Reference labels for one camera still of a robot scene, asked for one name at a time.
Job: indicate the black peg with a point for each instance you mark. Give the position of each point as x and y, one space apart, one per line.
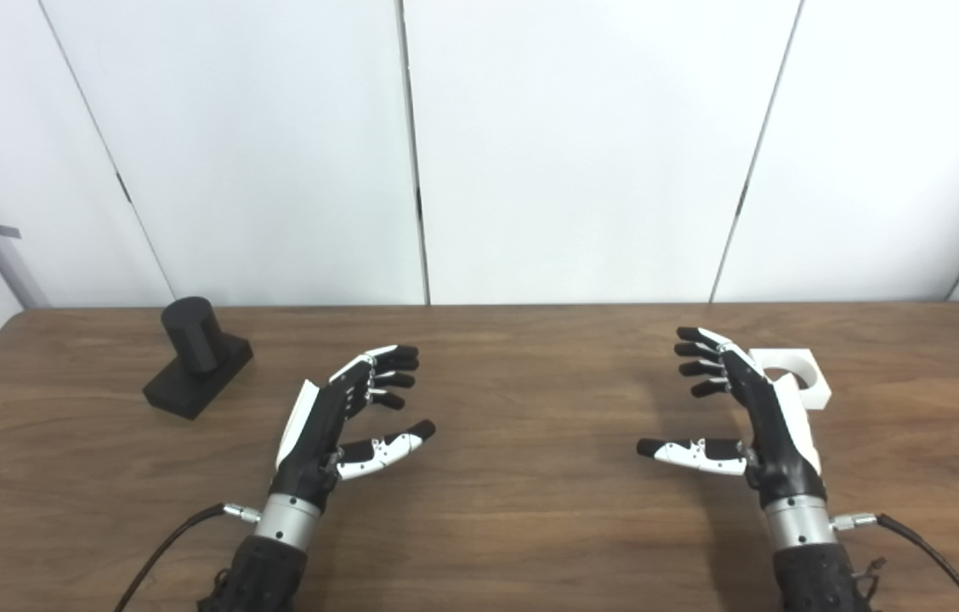
193 340

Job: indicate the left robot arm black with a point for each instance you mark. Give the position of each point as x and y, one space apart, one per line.
267 569

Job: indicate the small grey wall label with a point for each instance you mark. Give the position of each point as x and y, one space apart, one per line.
8 231

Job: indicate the white square piece with hole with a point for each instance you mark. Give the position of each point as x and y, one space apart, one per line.
815 387

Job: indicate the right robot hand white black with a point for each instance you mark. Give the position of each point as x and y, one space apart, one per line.
777 442

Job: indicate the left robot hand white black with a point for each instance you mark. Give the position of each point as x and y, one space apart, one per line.
309 433

